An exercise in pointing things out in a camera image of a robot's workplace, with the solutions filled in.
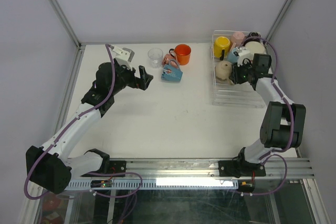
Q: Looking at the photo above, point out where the white light-blue mug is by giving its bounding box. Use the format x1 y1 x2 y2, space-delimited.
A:
226 48 239 64

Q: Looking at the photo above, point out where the beige mug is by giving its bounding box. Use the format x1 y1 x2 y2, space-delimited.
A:
215 60 234 85

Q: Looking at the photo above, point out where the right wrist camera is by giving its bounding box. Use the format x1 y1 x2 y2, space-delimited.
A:
235 47 253 67

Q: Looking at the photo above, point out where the yellow mug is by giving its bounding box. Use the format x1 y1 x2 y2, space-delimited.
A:
213 36 231 60

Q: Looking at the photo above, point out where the clear plastic cup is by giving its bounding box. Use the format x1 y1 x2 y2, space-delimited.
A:
148 48 163 68

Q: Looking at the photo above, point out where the white cable duct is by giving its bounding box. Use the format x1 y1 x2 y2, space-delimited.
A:
65 177 238 191

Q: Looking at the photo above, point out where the black mug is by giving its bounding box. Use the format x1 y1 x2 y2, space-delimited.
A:
246 31 261 38

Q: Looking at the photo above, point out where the blue mug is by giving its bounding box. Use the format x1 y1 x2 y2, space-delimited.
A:
161 59 183 83

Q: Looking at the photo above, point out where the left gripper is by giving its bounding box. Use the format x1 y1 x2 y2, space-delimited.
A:
110 58 153 95

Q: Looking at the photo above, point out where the clear dish rack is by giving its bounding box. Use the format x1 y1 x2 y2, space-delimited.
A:
211 30 266 108

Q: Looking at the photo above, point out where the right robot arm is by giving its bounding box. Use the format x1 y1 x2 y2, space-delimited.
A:
225 54 306 178

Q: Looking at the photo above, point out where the aluminium mounting rail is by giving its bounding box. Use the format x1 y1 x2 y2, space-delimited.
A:
34 157 314 183

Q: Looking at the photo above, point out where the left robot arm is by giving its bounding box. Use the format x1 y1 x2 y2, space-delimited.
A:
26 62 153 194

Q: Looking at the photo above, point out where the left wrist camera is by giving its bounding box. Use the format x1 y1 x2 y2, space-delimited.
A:
109 45 135 70

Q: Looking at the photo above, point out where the pink patterned mug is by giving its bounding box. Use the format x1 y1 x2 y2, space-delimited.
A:
162 54 176 66

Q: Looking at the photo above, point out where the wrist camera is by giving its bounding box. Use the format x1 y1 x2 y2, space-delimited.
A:
109 45 135 70
235 47 253 67

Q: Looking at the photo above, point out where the orange mug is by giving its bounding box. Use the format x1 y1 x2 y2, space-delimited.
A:
169 44 192 66

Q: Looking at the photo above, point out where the green inside mug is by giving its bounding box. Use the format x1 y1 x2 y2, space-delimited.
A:
245 41 266 55

